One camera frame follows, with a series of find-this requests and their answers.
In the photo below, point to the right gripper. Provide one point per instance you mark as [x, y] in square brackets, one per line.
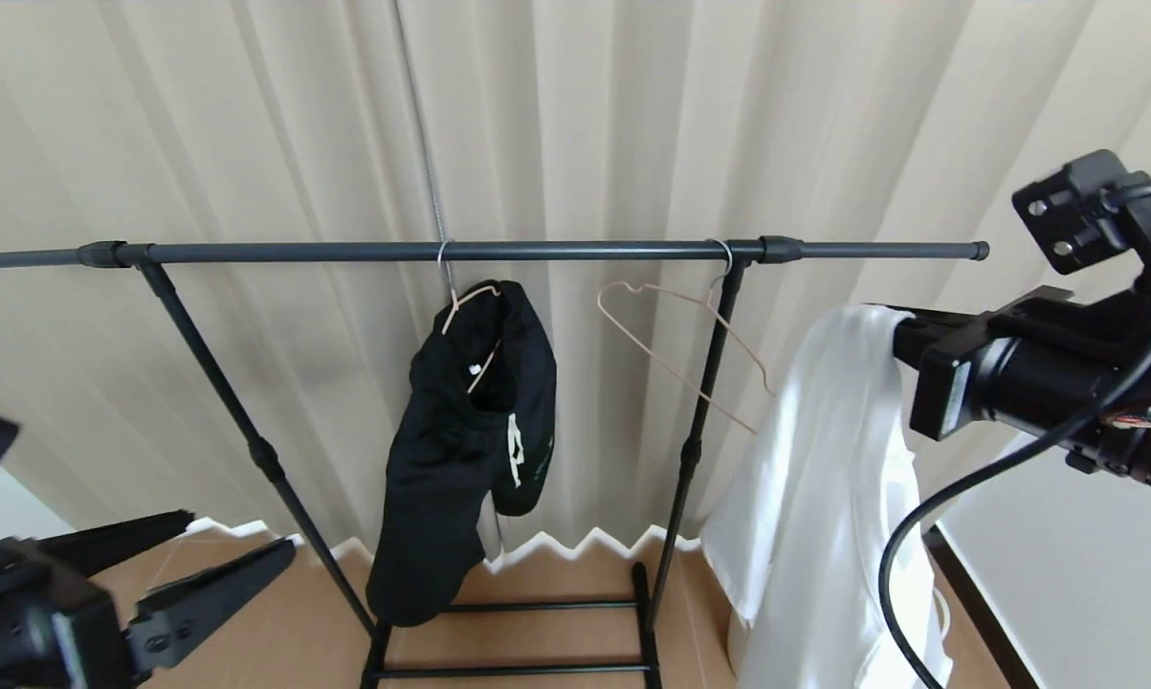
[1025, 373]

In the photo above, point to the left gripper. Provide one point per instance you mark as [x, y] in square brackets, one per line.
[30, 622]

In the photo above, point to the white garment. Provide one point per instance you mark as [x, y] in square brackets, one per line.
[824, 498]

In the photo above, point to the black garment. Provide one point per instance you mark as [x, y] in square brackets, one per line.
[441, 498]

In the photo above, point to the pink clothes hanger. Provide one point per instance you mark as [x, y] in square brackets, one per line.
[731, 258]
[441, 254]

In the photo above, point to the black clothes rack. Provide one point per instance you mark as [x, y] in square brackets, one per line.
[298, 253]

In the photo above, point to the beige curtain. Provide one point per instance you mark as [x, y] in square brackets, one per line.
[250, 115]

